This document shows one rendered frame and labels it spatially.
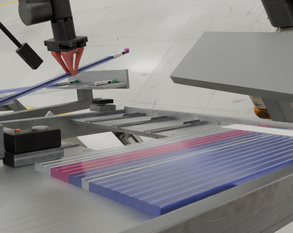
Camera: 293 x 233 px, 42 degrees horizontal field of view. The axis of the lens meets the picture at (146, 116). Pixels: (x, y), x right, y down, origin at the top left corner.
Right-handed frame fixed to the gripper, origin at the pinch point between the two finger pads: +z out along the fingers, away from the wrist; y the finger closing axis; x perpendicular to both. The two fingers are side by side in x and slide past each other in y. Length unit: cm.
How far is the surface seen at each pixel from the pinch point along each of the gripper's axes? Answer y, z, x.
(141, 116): 14.1, 14.9, 9.8
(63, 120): 0.7, 11.2, -6.9
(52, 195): 45, -4, -47
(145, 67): -84, 47, 146
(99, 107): 2.8, 12.0, 5.3
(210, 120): 36.4, 11.9, 7.9
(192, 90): -31, 50, 119
